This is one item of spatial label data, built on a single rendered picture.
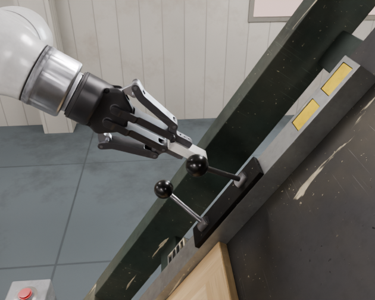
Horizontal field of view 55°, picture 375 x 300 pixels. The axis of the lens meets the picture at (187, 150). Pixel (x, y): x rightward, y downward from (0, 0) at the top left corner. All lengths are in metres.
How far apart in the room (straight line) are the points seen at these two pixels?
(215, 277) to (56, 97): 0.40
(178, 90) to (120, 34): 0.84
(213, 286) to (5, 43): 0.49
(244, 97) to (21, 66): 0.47
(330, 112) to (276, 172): 0.13
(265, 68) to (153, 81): 3.21
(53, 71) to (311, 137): 0.40
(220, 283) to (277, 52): 0.47
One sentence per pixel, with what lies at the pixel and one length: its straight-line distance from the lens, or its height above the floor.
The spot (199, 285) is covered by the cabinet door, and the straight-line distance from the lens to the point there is 0.71.
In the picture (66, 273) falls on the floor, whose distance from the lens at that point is 2.54.
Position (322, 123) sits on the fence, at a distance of 0.60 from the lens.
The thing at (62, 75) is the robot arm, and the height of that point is 1.70.
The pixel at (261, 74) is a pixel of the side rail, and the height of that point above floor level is 1.60.
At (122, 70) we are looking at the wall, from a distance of 3.94.
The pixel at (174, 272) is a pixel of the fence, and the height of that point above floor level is 1.27.
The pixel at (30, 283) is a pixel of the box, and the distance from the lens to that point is 1.28.
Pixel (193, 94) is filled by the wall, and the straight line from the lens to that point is 4.05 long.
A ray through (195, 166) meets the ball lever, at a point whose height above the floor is 1.55.
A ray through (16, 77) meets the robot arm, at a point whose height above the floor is 1.70.
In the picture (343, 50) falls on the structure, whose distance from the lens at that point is 0.78.
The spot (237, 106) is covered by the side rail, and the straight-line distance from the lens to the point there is 0.81.
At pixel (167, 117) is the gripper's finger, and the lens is 0.56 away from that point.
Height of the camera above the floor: 1.87
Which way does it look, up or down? 32 degrees down
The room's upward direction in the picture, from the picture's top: straight up
